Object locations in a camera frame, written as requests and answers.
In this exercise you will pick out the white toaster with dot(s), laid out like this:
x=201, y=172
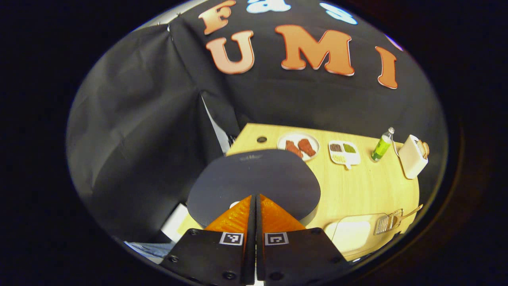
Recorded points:
x=410, y=159

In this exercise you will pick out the red meat piece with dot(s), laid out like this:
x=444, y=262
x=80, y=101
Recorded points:
x=306, y=147
x=293, y=149

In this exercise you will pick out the white divided bean dish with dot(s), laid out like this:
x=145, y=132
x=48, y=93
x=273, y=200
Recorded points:
x=344, y=158

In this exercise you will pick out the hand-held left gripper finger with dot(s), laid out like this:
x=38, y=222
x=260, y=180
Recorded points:
x=250, y=246
x=260, y=246

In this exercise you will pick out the white box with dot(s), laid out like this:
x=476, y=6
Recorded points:
x=174, y=224

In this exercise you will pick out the pale rice container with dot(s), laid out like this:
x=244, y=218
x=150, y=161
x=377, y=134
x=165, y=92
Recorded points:
x=353, y=234

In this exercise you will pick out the dark grey rice cooker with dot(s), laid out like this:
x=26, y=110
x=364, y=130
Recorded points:
x=254, y=178

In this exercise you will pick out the blue plastic bag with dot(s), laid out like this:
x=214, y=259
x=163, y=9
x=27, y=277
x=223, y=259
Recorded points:
x=149, y=250

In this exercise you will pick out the toast slices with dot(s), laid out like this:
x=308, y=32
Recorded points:
x=424, y=148

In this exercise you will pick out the black backdrop cloth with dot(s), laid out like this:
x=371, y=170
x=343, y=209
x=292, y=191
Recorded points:
x=139, y=119

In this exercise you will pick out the black tripod stand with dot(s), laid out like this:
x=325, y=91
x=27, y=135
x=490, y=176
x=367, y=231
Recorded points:
x=232, y=140

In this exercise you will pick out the green label plastic bottle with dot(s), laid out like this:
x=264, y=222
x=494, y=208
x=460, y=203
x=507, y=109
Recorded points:
x=381, y=147

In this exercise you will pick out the white round plate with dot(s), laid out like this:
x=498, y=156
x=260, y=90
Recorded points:
x=285, y=138

